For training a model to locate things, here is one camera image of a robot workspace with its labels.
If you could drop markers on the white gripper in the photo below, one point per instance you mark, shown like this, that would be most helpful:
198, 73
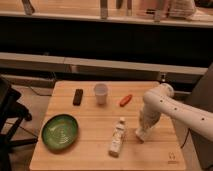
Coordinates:
146, 127

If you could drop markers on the white sponge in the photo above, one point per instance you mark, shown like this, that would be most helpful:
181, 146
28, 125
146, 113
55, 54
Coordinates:
141, 135

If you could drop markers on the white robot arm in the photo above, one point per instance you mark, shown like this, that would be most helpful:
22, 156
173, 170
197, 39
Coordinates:
159, 100

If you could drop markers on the green ceramic plate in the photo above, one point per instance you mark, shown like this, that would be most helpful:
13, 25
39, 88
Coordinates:
60, 132

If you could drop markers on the white plastic bottle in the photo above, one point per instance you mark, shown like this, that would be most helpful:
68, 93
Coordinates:
117, 138

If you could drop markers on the black rectangular block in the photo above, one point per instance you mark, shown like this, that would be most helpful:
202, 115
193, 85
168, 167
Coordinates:
78, 97

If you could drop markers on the black office chair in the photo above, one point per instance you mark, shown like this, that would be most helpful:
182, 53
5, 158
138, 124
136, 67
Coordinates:
11, 108

